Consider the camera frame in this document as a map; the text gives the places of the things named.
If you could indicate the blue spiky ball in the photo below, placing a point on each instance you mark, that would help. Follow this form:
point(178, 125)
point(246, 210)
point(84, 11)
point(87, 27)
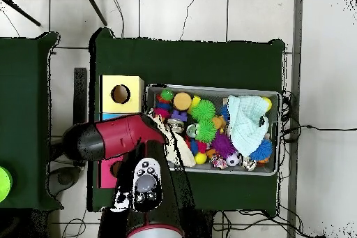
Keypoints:
point(262, 150)

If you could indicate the shallow mesh bin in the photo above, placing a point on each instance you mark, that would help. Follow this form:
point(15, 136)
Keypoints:
point(245, 92)

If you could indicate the cream waffle cloth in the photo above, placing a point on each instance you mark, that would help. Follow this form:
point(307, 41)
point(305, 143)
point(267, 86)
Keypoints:
point(187, 154)

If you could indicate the black tripod stand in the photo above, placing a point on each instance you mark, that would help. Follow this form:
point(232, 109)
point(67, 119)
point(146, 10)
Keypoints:
point(94, 6)

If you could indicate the wooden box with three holes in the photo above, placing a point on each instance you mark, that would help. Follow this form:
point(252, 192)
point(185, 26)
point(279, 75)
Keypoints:
point(134, 87)

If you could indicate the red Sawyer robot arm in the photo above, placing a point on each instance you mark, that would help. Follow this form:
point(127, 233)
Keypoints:
point(125, 136)

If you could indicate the mint green cloth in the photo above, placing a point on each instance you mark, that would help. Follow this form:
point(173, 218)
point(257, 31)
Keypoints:
point(246, 123)

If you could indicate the purple spiky ball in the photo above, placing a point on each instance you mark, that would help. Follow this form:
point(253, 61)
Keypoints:
point(222, 144)

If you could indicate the purple wooden block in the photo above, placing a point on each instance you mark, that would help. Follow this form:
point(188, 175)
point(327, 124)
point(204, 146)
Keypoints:
point(179, 115)

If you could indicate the green spiky ball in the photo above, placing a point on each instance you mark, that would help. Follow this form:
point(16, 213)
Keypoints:
point(203, 110)
point(205, 131)

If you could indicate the dark green table cloth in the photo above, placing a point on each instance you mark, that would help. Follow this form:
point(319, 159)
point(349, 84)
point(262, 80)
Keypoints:
point(22, 109)
point(181, 62)

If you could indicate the grey foot pedal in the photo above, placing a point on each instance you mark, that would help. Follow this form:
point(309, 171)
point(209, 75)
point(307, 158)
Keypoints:
point(65, 178)

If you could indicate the lime green bowl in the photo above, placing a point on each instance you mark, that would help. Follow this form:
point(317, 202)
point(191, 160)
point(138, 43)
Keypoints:
point(4, 183)

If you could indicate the yellow ball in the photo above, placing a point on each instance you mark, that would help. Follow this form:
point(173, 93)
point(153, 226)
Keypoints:
point(268, 103)

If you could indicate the multicolour spiky caterpillar toy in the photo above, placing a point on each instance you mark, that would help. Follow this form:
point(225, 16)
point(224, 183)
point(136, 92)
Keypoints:
point(166, 95)

